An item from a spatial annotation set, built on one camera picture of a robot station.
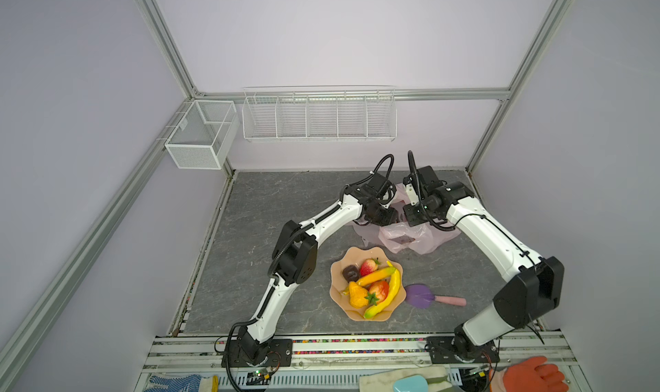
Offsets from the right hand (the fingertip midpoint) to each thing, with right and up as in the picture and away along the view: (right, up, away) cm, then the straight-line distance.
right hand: (414, 212), depth 83 cm
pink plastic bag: (-6, -7, -6) cm, 11 cm away
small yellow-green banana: (-12, -21, +1) cm, 24 cm away
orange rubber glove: (+27, -43, -14) cm, 53 cm away
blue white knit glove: (-66, -45, -15) cm, 81 cm away
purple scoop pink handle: (+2, -27, 0) cm, 27 cm away
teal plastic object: (-4, -45, -15) cm, 48 cm away
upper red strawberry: (-15, -18, +2) cm, 24 cm away
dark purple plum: (-21, -20, -1) cm, 29 cm away
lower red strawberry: (-13, -23, -7) cm, 28 cm away
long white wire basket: (-30, +36, +15) cm, 49 cm away
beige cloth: (-13, -45, -14) cm, 49 cm away
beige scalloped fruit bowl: (-19, -16, +5) cm, 25 cm away
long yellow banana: (-8, -25, -4) cm, 27 cm away
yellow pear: (-19, -25, -5) cm, 32 cm away
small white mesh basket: (-79, +29, +19) cm, 86 cm away
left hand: (-5, -4, +5) cm, 8 cm away
